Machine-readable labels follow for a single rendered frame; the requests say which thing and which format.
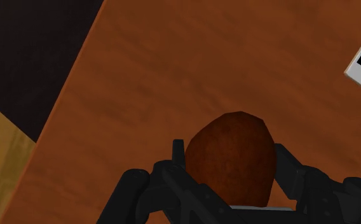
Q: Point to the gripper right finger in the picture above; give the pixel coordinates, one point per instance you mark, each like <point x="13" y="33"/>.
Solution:
<point x="316" y="189"/>

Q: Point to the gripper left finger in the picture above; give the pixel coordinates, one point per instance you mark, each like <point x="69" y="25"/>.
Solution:
<point x="171" y="183"/>

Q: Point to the brown egg-shaped fruit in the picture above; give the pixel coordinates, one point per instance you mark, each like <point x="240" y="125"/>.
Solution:
<point x="231" y="158"/>

